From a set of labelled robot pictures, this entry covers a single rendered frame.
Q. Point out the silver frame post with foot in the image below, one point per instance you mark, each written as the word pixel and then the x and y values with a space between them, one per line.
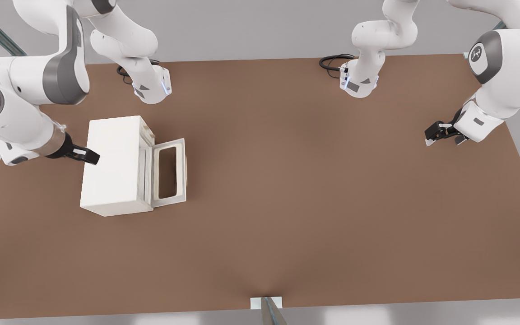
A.
pixel 269 309

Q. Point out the white oven with door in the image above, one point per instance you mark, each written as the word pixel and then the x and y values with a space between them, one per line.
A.
pixel 115 164

